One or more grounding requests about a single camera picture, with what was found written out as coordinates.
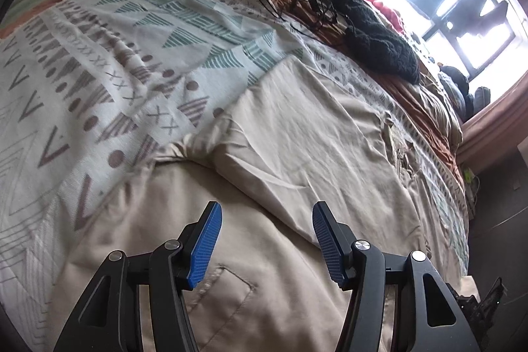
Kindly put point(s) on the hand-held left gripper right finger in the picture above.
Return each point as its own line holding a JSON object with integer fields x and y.
{"x": 328, "y": 244}

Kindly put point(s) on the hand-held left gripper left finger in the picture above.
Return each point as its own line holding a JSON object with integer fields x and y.
{"x": 204, "y": 249}

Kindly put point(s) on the beige pants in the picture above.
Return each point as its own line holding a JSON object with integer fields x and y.
{"x": 288, "y": 137}

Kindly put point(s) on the tan crumpled bedding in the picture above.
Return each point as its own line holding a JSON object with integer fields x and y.
{"x": 437, "y": 108}

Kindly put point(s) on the pink curtain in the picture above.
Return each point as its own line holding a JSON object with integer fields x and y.
{"x": 495, "y": 129}

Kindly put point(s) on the grey blue cushions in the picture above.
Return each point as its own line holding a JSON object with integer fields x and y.
{"x": 458, "y": 84}

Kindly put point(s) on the black knitted garment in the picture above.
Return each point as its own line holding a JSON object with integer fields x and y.
{"x": 371, "y": 34}

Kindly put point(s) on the patterned white blanket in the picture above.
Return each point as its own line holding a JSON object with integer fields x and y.
{"x": 123, "y": 47}

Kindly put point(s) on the red cloth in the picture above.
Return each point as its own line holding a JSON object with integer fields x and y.
{"x": 383, "y": 5}

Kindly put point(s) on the dark hanging garment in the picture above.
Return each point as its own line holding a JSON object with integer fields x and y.
{"x": 482, "y": 22}

